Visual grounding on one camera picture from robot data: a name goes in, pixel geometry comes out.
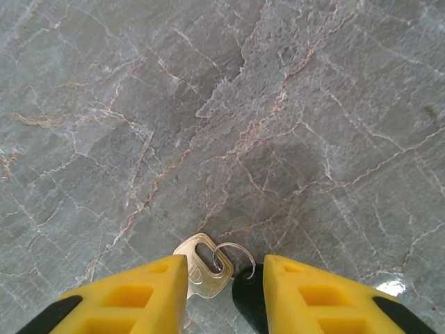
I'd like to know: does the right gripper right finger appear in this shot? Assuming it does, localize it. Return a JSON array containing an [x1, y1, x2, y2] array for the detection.
[[262, 253, 439, 334]]

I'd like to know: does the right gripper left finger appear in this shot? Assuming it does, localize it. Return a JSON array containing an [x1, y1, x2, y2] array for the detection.
[[15, 253, 191, 334]]

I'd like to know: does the brass key with black tag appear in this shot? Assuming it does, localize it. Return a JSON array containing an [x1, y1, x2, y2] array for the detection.
[[172, 232, 269, 334]]

